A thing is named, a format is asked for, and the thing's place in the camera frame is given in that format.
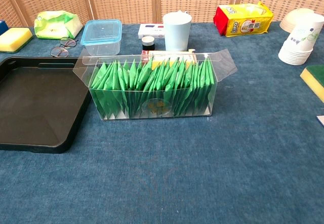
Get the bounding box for clear box of green packets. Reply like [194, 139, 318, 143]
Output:
[72, 48, 238, 120]

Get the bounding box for green tea bag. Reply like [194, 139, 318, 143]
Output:
[174, 56, 188, 116]
[103, 59, 127, 120]
[138, 57, 155, 93]
[128, 59, 139, 118]
[202, 57, 215, 114]
[90, 63, 112, 120]

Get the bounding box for orange white small box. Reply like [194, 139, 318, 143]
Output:
[140, 49, 197, 70]

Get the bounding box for small black jar white lid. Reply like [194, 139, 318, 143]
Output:
[141, 35, 155, 51]

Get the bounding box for white box red blue print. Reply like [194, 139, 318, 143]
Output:
[138, 23, 166, 40]

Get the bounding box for clear blue-lidded food container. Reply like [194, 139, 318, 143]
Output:
[80, 19, 123, 57]

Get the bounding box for yellow red biscuit bag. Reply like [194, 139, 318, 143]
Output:
[213, 1, 274, 38]

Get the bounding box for blue table cloth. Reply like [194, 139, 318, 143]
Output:
[0, 21, 324, 224]

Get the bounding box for pale blue plastic cup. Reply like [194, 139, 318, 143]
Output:
[163, 10, 192, 52]

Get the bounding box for wicker folding screen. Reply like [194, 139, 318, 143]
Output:
[0, 0, 324, 29]

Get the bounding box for black plastic tray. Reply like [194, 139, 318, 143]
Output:
[0, 56, 92, 155]

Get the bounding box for green tissue pack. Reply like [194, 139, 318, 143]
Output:
[34, 10, 84, 40]

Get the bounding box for white paper cup stack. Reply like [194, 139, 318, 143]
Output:
[278, 13, 324, 66]

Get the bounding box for beige bowl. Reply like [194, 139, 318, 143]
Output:
[279, 8, 324, 33]

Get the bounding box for green yellow scouring sponge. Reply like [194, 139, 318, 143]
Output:
[300, 64, 324, 97]

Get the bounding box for plain yellow sponge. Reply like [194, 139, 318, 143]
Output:
[0, 27, 33, 53]

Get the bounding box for thin frame eyeglasses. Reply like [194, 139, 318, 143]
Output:
[50, 38, 78, 58]

